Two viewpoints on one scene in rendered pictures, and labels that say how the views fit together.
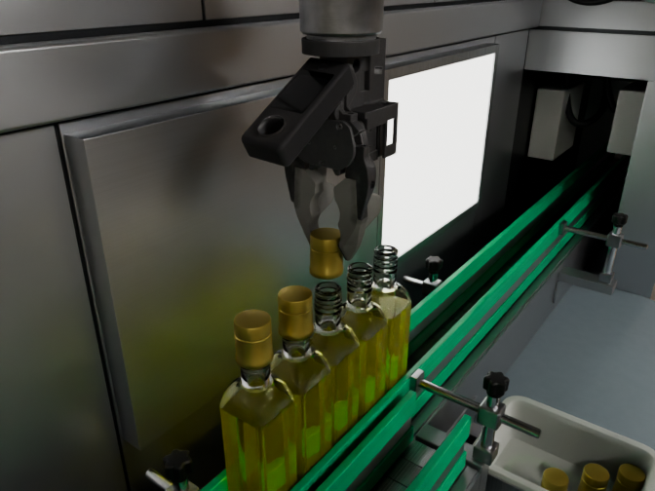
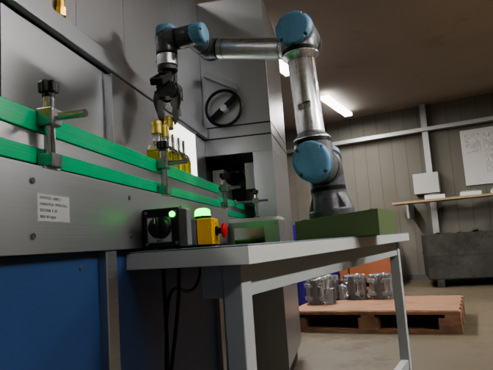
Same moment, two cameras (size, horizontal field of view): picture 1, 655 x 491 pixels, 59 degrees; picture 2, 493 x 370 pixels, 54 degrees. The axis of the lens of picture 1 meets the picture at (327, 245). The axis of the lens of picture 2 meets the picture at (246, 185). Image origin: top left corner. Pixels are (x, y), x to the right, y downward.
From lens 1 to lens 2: 1.34 m
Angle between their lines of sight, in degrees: 41
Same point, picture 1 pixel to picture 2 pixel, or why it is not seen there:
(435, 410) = not seen: hidden behind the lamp
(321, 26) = (165, 60)
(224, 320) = not seen: hidden behind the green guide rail
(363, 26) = (174, 62)
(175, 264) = (123, 122)
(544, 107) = (216, 178)
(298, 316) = (166, 128)
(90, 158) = (111, 78)
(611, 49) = (236, 142)
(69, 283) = (100, 113)
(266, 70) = (139, 87)
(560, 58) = (218, 150)
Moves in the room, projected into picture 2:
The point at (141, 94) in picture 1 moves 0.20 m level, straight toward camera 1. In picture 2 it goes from (118, 73) to (150, 53)
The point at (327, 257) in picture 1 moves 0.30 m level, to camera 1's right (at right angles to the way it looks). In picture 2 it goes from (169, 120) to (248, 124)
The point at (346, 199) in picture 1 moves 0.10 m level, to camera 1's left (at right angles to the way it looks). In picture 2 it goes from (174, 103) to (145, 101)
